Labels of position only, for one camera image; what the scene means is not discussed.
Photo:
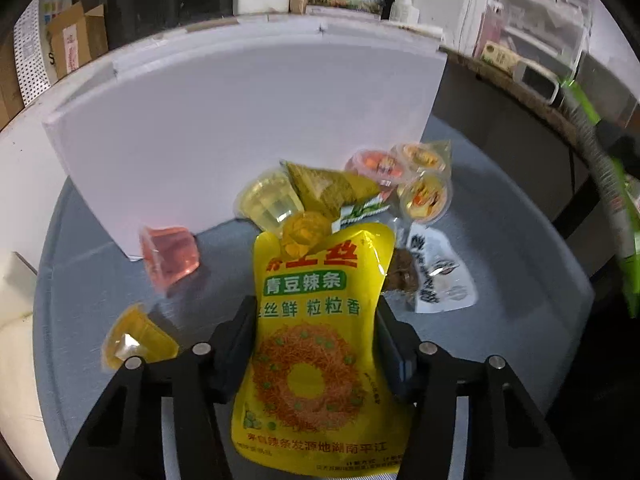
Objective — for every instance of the large yellow snack bag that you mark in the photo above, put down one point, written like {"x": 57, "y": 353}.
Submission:
{"x": 310, "y": 360}

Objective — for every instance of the green carton box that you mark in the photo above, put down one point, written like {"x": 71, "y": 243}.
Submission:
{"x": 500, "y": 58}

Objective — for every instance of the small green white packet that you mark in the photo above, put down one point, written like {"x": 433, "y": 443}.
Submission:
{"x": 364, "y": 213}

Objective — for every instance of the pink jelly cup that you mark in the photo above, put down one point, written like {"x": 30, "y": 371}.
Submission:
{"x": 169, "y": 260}

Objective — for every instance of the white foam board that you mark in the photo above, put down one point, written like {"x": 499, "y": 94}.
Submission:
{"x": 240, "y": 125}

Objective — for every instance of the white handheld device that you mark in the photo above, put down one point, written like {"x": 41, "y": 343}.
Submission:
{"x": 539, "y": 83}

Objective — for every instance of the white cabinet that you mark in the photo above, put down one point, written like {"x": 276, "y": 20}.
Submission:
{"x": 505, "y": 5}

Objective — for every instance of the green-yellow triangular snack packet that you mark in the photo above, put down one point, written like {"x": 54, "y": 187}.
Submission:
{"x": 327, "y": 189}

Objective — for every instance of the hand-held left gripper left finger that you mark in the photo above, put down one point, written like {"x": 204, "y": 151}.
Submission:
{"x": 239, "y": 342}

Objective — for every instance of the white black snack packet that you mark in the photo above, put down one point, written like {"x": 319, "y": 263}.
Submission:
{"x": 442, "y": 272}

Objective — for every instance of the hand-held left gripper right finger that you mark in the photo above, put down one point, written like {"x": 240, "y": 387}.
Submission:
{"x": 400, "y": 362}

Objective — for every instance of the orange-yellow jelly cup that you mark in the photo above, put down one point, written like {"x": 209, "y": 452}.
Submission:
{"x": 134, "y": 342}

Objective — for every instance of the white plastic bottle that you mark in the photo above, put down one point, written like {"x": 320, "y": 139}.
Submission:
{"x": 405, "y": 4}

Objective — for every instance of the orange fruit jelly cup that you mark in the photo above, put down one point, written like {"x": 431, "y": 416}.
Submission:
{"x": 422, "y": 156}
{"x": 425, "y": 196}

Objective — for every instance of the cardboard box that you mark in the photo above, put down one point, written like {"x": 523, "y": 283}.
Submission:
{"x": 75, "y": 37}

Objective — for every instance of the white perforated panel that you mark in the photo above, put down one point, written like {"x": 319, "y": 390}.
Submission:
{"x": 29, "y": 57}

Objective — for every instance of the small orange jelly cup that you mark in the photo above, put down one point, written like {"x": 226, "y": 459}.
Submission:
{"x": 305, "y": 234}

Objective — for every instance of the pale yellow jelly cup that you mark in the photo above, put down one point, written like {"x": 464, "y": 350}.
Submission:
{"x": 267, "y": 201}

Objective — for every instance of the red fruit jelly cup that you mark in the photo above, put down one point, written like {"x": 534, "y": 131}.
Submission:
{"x": 376, "y": 166}

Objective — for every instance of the brown snack packet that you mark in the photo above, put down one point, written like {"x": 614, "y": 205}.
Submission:
{"x": 402, "y": 272}

